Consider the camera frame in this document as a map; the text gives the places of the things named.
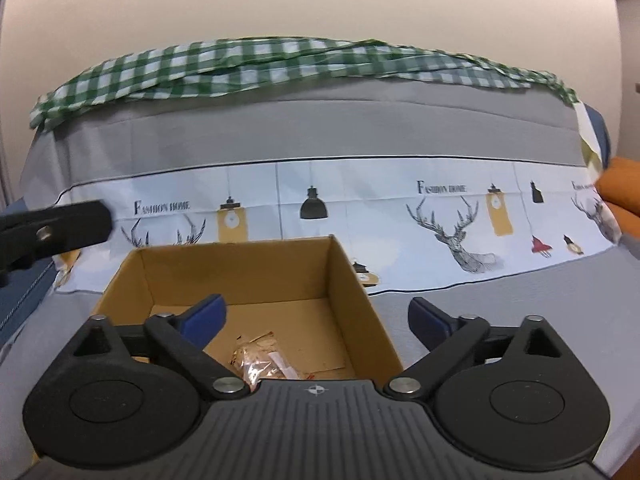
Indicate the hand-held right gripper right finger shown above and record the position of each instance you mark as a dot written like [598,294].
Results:
[427,320]

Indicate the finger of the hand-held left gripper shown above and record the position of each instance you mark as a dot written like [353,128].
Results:
[75,225]

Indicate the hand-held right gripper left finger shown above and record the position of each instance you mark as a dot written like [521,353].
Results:
[207,317]

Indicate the clear orange snack packet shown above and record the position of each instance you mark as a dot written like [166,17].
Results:
[260,360]

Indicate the brown cardboard box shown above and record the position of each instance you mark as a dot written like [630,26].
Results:
[280,280]

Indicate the blue sofa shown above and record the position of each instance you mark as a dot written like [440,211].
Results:
[20,300]

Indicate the green checked cloth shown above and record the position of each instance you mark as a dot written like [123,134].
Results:
[200,67]

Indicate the orange cushion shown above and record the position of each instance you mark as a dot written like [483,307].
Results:
[631,230]
[625,180]

